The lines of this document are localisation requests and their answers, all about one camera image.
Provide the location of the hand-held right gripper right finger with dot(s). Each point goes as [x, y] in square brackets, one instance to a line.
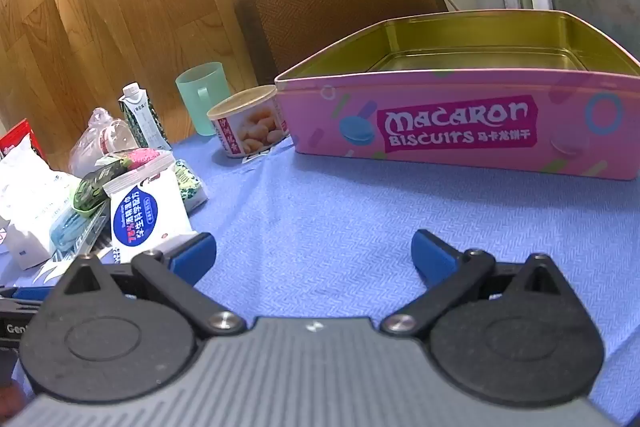
[432, 257]

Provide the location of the brown chair back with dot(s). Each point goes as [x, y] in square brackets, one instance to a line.
[325, 7]

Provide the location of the green plastic cup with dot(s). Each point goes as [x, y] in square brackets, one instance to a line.
[210, 107]

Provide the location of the round nut can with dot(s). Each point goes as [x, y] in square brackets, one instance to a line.
[250, 132]

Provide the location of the pink biscuit tin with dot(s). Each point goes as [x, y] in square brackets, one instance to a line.
[450, 132]

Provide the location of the wood-grain panel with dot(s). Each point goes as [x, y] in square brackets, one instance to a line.
[125, 7]

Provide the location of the white tissue pack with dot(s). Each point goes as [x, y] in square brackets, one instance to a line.
[30, 207]

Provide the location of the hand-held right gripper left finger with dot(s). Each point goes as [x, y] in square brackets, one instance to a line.
[192, 253]

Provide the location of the blue tablecloth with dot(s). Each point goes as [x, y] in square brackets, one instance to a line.
[325, 217]

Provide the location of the white wipes packet blue label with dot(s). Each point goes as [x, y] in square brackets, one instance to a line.
[145, 212]

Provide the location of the clear plastic bag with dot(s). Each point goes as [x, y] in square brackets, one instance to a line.
[102, 139]

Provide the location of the dark green packet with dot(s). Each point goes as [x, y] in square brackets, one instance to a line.
[92, 192]

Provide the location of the red box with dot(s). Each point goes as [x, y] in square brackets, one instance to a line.
[20, 137]

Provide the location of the white patterned drink carton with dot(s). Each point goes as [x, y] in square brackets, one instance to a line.
[145, 122]

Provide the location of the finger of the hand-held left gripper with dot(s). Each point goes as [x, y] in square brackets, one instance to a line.
[27, 293]

